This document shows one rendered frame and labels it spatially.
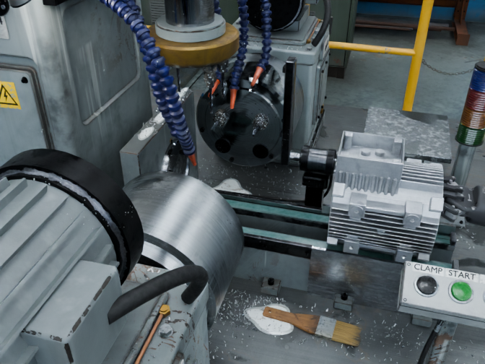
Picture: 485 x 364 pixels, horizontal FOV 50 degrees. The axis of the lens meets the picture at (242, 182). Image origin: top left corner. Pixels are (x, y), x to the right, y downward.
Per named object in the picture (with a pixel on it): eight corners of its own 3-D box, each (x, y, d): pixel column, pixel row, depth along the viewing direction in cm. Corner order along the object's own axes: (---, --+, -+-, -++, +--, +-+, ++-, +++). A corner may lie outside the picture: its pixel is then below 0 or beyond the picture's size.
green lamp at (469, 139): (456, 144, 123) (460, 127, 121) (455, 132, 128) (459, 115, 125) (483, 147, 122) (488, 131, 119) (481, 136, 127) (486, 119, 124)
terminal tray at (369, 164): (333, 188, 100) (337, 156, 96) (339, 159, 109) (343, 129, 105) (397, 198, 98) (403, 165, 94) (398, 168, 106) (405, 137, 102)
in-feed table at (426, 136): (356, 182, 151) (361, 146, 144) (364, 138, 172) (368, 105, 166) (442, 195, 146) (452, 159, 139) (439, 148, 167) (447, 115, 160)
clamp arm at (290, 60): (277, 165, 122) (282, 61, 108) (280, 158, 125) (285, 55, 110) (292, 167, 121) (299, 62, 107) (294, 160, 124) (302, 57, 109)
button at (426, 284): (414, 295, 81) (416, 291, 79) (416, 276, 82) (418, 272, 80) (434, 298, 80) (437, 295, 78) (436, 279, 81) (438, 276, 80)
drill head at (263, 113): (186, 176, 133) (179, 84, 119) (232, 108, 165) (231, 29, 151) (282, 191, 127) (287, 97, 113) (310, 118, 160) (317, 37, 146)
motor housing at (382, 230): (323, 261, 106) (332, 184, 95) (335, 206, 121) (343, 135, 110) (426, 279, 101) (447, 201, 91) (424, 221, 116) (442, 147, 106)
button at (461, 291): (448, 301, 79) (450, 297, 78) (449, 282, 81) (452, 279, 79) (469, 305, 79) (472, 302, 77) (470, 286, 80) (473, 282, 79)
